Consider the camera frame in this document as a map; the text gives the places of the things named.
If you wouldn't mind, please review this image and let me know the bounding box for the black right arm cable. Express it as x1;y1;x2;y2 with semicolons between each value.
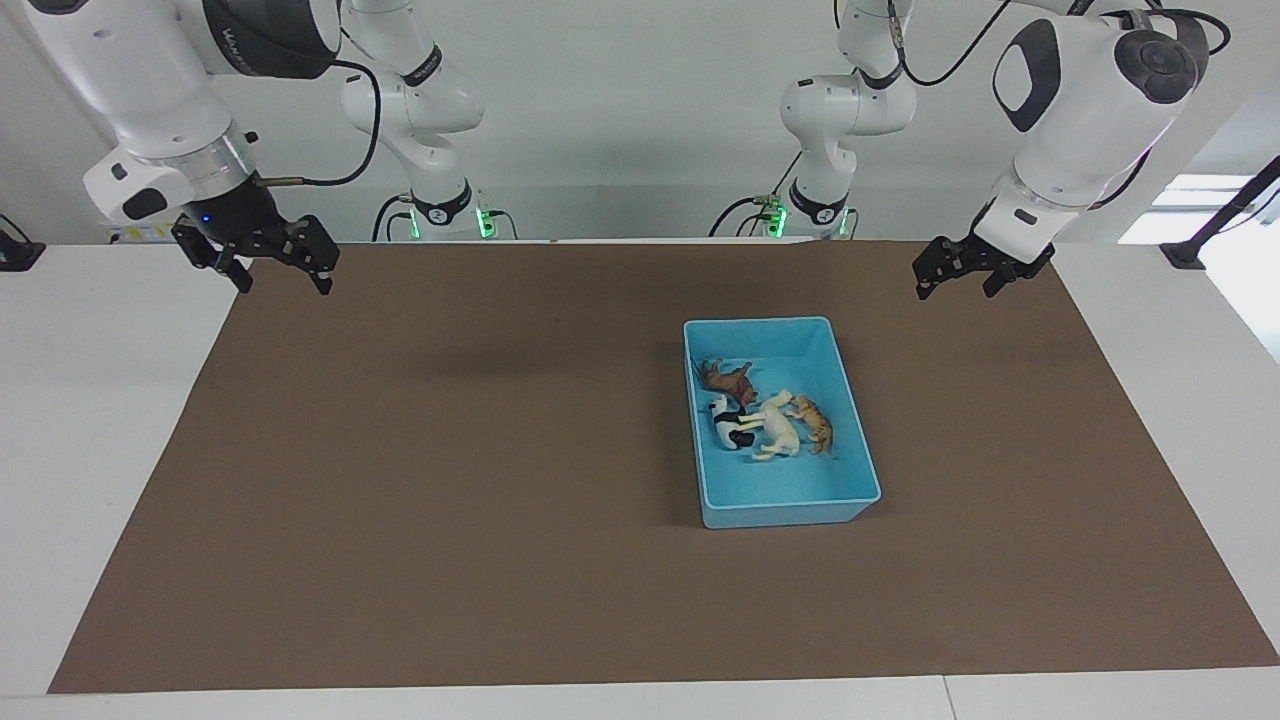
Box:
252;58;386;190

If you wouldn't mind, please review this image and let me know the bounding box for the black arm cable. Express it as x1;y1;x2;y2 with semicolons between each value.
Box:
885;0;1233;89
252;58;386;190

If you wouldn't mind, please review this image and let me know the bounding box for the brown lion toy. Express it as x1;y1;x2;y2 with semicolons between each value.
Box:
697;358;759;409

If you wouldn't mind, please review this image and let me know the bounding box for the light blue storage box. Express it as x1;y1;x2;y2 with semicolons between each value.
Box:
683;316;883;530

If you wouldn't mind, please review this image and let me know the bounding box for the brown table mat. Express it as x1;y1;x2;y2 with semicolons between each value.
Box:
48;240;1280;696

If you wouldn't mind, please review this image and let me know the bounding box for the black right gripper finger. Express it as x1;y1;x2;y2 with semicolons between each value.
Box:
172;222;253;294
285;215;339;296

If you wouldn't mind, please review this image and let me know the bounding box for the black base cable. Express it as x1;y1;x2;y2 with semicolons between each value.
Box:
709;150;803;239
372;192;417;242

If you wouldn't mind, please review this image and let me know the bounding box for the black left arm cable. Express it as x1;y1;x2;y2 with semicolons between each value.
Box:
885;0;1233;89

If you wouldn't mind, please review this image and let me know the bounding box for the black clamp stand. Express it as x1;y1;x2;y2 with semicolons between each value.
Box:
1160;155;1280;271

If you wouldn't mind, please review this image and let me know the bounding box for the cream toy camel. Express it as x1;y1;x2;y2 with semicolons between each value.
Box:
738;389;804;462

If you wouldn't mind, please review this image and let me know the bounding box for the black white panda toy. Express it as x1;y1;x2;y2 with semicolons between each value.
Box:
708;393;758;451

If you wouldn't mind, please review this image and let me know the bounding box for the orange striped tiger toy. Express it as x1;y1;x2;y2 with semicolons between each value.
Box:
790;394;839;460

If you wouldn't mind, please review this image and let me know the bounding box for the black table clamp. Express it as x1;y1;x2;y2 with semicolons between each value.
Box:
0;213;47;273

